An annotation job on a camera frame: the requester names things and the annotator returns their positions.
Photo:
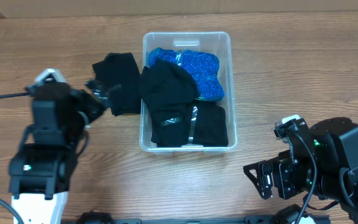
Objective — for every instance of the black shirt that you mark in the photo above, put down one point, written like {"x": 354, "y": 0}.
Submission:
{"x": 167, "y": 90}

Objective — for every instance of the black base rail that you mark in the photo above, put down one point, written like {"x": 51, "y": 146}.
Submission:
{"x": 99, "y": 217}

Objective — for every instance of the clear plastic storage bin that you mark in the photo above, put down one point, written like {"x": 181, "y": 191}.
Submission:
{"x": 215, "y": 42}

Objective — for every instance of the sparkly blue garment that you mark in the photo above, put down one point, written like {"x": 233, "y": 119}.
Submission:
{"x": 202, "y": 66}

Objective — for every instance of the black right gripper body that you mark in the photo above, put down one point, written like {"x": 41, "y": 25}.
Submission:
{"x": 298, "y": 177}

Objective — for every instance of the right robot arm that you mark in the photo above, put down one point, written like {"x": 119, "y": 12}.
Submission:
{"x": 322, "y": 160}

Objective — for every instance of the black pants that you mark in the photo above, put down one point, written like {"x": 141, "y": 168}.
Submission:
{"x": 205, "y": 124}

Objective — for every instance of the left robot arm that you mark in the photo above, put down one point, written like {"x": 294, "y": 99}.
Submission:
{"x": 49, "y": 150}

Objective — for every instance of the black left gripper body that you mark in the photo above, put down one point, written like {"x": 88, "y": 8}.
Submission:
{"x": 89, "y": 107}

